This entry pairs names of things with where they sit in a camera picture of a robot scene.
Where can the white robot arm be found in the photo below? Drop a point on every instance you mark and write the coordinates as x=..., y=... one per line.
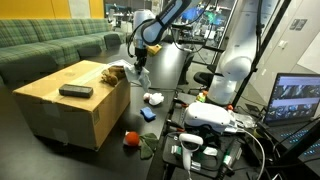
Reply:
x=236, y=60

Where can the open laptop computer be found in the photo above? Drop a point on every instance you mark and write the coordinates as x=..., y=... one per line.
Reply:
x=290, y=116

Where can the white VR headset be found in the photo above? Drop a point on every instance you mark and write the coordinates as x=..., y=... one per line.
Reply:
x=219, y=119

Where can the white VR controller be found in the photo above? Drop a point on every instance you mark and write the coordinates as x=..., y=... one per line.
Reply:
x=190, y=143

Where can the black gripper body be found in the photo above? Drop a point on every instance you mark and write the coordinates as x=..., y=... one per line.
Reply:
x=141, y=57

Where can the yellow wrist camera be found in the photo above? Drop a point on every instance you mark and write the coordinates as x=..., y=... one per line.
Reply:
x=153, y=50

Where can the white cloth towel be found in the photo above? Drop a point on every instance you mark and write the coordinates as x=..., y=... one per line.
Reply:
x=132, y=74

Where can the orange radish plush toy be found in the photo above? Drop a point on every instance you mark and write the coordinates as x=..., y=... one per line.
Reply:
x=147, y=143

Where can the blue sponge cloth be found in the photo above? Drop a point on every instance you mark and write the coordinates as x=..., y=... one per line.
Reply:
x=147, y=113

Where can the large cardboard box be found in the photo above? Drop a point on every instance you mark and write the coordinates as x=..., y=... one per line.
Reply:
x=84, y=122

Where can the brown plush animal toy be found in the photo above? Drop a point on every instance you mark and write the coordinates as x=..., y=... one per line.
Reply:
x=113, y=74

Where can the green plaid sofa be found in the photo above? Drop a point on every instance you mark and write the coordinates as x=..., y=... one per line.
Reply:
x=26, y=44

